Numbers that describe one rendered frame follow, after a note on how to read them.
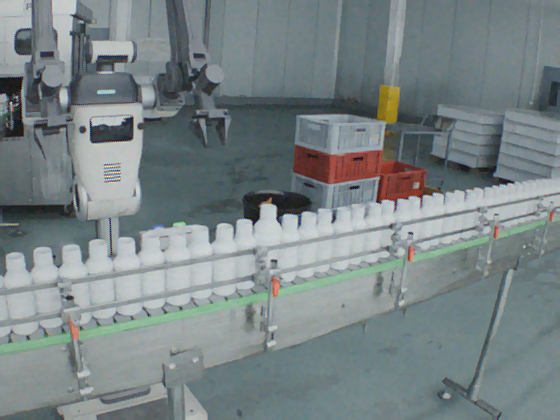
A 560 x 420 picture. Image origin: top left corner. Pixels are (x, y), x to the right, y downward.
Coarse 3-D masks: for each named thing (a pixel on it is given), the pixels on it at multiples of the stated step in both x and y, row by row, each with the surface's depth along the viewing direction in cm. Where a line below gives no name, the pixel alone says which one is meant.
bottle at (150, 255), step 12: (144, 240) 102; (156, 240) 103; (144, 252) 103; (156, 252) 103; (144, 264) 103; (156, 264) 103; (144, 276) 103; (156, 276) 104; (144, 288) 104; (156, 288) 105; (156, 300) 106
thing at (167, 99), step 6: (162, 72) 163; (156, 78) 162; (162, 78) 162; (162, 84) 158; (162, 90) 159; (162, 96) 161; (168, 96) 160; (174, 96) 161; (180, 96) 164; (162, 102) 161; (168, 102) 162; (174, 102) 163; (180, 102) 164
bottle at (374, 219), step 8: (376, 208) 136; (368, 216) 138; (376, 216) 137; (368, 224) 137; (376, 224) 137; (376, 232) 137; (368, 240) 138; (376, 240) 138; (368, 248) 139; (368, 256) 140; (376, 256) 140
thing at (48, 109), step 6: (42, 102) 115; (48, 102) 115; (54, 102) 116; (42, 108) 115; (48, 108) 115; (54, 108) 116; (60, 108) 118; (42, 114) 116; (48, 114) 115; (54, 114) 116; (60, 114) 117; (36, 120) 113; (42, 120) 114; (66, 120) 118; (36, 126) 116
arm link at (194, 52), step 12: (180, 0) 144; (192, 0) 145; (180, 12) 144; (192, 12) 144; (180, 24) 145; (192, 24) 143; (192, 36) 142; (192, 48) 141; (204, 48) 144; (192, 60) 141; (204, 60) 143; (192, 72) 141
